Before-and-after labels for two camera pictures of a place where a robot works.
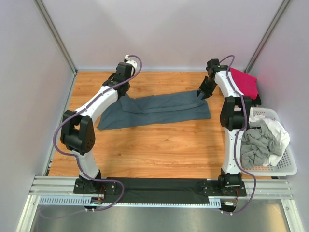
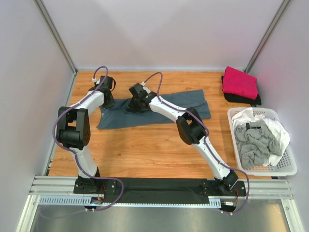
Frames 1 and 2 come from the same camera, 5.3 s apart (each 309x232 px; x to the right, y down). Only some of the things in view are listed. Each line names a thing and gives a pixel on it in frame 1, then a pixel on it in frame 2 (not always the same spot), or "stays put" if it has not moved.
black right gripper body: (207, 87) → (134, 106)
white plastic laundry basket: (286, 166) stays put
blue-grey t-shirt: (132, 110) stays put
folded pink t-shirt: (247, 83) stays put
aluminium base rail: (257, 187) stays put
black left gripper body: (128, 83) → (108, 104)
